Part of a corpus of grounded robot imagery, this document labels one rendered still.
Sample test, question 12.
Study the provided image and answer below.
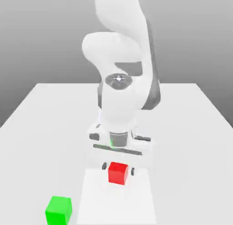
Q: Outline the small green cube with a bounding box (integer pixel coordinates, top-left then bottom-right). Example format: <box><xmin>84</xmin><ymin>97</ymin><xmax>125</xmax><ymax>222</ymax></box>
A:
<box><xmin>45</xmin><ymin>195</ymin><xmax>73</xmax><ymax>225</ymax></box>

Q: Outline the small red cube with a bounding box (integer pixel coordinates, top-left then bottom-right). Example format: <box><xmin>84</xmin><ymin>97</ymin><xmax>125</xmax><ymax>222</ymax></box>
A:
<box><xmin>108</xmin><ymin>161</ymin><xmax>129</xmax><ymax>186</ymax></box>

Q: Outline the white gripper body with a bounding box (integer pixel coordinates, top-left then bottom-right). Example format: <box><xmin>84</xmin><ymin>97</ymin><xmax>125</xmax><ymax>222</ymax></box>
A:
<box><xmin>85</xmin><ymin>139</ymin><xmax>156</xmax><ymax>168</ymax></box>

